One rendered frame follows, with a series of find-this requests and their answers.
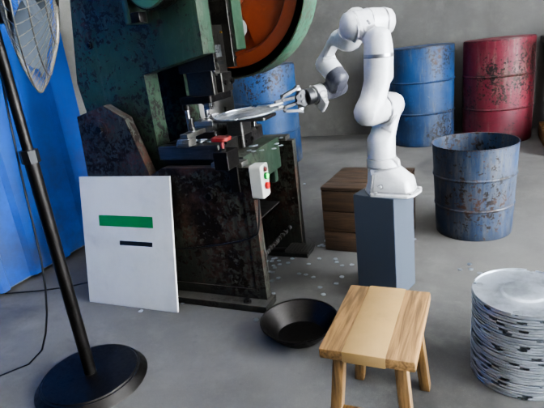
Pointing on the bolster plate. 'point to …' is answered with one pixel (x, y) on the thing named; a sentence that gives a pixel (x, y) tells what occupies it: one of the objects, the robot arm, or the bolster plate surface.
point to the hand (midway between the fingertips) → (275, 106)
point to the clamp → (189, 136)
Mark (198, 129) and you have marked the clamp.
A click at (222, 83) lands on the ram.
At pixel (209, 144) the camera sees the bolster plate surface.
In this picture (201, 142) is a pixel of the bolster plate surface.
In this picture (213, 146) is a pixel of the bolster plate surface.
